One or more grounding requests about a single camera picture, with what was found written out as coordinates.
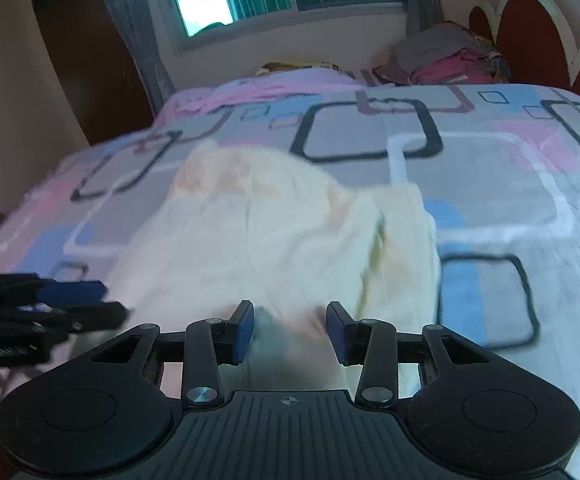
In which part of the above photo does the cream quilted puffer jacket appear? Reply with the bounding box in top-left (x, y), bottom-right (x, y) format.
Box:
top-left (106, 141), bottom-right (439, 391)

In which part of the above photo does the pile of folded clothes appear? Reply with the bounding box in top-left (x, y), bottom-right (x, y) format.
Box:
top-left (372, 22), bottom-right (511, 86)

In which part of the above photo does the patterned pastel bed sheet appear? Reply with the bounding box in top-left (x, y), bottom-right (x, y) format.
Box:
top-left (0, 84), bottom-right (580, 479)

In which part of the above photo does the brown wooden door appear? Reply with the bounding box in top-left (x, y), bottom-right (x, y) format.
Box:
top-left (31, 0), bottom-right (153, 144)

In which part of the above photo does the pink blanket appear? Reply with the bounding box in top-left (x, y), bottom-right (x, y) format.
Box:
top-left (160, 67), bottom-right (367, 120)

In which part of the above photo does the grey left curtain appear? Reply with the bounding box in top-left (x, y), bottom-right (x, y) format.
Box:
top-left (104, 0), bottom-right (175, 116)

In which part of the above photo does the red white scalloped headboard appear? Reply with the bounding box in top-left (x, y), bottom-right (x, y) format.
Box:
top-left (468, 0), bottom-right (580, 96)

